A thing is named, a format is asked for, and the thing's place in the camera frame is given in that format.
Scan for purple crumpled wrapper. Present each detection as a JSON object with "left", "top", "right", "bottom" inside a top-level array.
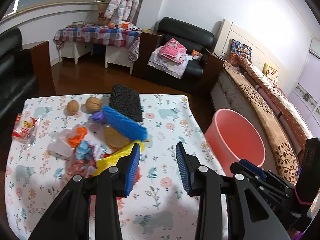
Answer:
[{"left": 90, "top": 111, "right": 106, "bottom": 123}]

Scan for bed with brown blanket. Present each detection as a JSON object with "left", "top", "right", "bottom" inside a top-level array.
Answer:
[{"left": 210, "top": 55, "right": 315, "bottom": 185}]

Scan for orange peel piece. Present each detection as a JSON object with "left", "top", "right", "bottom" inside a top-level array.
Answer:
[{"left": 104, "top": 126, "right": 131, "bottom": 149}]

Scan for black foam net sleeve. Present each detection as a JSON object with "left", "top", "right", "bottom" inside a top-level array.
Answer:
[{"left": 109, "top": 84, "right": 143, "bottom": 122}]

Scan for yellow floral pillow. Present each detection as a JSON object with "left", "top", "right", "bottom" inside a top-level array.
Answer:
[{"left": 263, "top": 63, "right": 278, "bottom": 86}]

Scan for black sofa at left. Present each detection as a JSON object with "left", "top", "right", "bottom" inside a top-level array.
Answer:
[{"left": 1, "top": 27, "right": 37, "bottom": 117}]

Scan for blue crumpled wrapper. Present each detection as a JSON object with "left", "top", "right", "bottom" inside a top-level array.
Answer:
[{"left": 75, "top": 140, "right": 94, "bottom": 161}]

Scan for red clear snack bag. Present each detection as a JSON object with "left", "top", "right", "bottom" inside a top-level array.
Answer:
[{"left": 11, "top": 113, "right": 41, "bottom": 144}]

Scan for walnut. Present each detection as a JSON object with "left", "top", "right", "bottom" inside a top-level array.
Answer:
[
  {"left": 85, "top": 97, "right": 101, "bottom": 113},
  {"left": 66, "top": 100, "right": 80, "bottom": 116}
]

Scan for floral bear tablecloth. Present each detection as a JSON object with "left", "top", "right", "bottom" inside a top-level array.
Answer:
[{"left": 4, "top": 94, "right": 222, "bottom": 239}]

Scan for pink plastic trash bucket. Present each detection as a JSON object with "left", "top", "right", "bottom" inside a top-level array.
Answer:
[{"left": 204, "top": 108, "right": 266, "bottom": 177}]

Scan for orange fruit on table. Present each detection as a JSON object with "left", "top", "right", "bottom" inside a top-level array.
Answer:
[{"left": 108, "top": 22, "right": 116, "bottom": 29}]

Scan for left walnut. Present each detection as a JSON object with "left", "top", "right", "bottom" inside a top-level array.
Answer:
[{"left": 66, "top": 100, "right": 80, "bottom": 116}]

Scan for right walnut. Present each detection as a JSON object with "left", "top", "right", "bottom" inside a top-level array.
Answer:
[{"left": 85, "top": 97, "right": 101, "bottom": 113}]

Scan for colourful cartoon pillow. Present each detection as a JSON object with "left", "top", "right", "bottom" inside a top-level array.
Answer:
[{"left": 229, "top": 38, "right": 252, "bottom": 67}]

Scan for pink folded clothes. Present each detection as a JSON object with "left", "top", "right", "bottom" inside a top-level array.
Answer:
[{"left": 158, "top": 38, "right": 187, "bottom": 64}]

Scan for clear bag orange print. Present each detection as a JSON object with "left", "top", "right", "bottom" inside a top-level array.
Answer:
[{"left": 47, "top": 126, "right": 87, "bottom": 157}]

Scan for brown wooden side cabinet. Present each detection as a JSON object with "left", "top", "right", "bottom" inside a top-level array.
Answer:
[{"left": 22, "top": 41, "right": 56, "bottom": 96}]

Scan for black leather armchair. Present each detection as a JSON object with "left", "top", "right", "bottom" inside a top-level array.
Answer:
[{"left": 132, "top": 17, "right": 223, "bottom": 94}]

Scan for plaid tablecloth side table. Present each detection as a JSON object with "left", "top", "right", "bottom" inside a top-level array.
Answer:
[{"left": 54, "top": 26, "right": 141, "bottom": 72}]

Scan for white headboard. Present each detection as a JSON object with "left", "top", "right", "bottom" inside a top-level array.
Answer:
[{"left": 214, "top": 19, "right": 292, "bottom": 95}]

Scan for hanging pastel puffer jacket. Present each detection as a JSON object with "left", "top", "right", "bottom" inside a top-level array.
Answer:
[{"left": 104, "top": 0, "right": 140, "bottom": 25}]

